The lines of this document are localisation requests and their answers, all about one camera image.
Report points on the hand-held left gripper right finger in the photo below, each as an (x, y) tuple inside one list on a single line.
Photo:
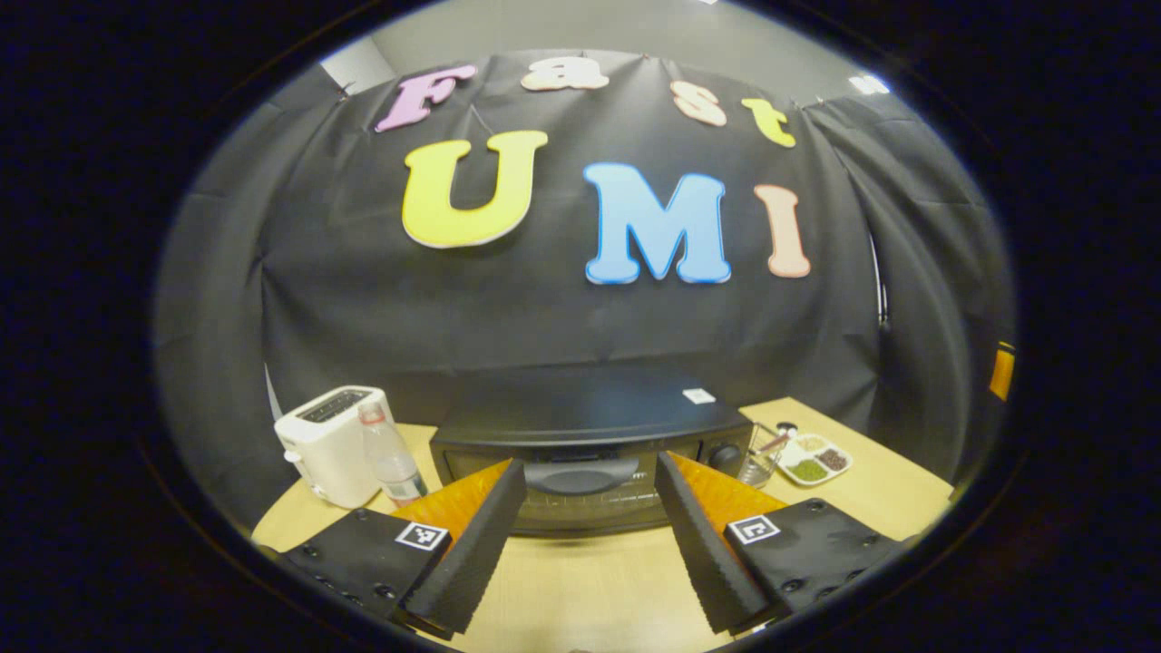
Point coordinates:
[(698, 553)]

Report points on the small ceiling light panel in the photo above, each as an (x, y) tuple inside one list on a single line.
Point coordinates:
[(868, 83)]

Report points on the black backdrop cloth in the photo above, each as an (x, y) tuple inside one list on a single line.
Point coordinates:
[(544, 317)]

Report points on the black electric oven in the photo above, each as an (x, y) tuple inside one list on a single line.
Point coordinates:
[(580, 408)]

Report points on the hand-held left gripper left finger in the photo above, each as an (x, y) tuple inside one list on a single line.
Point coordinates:
[(476, 562)]

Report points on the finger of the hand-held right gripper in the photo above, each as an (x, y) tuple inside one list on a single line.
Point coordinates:
[(1001, 374)]

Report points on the white divided dish with beans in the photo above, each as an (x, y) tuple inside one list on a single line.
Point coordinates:
[(807, 470)]

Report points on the clear plastic water bottle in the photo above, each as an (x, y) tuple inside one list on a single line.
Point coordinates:
[(390, 462)]

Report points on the white toaster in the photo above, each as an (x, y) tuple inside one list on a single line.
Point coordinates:
[(326, 453)]

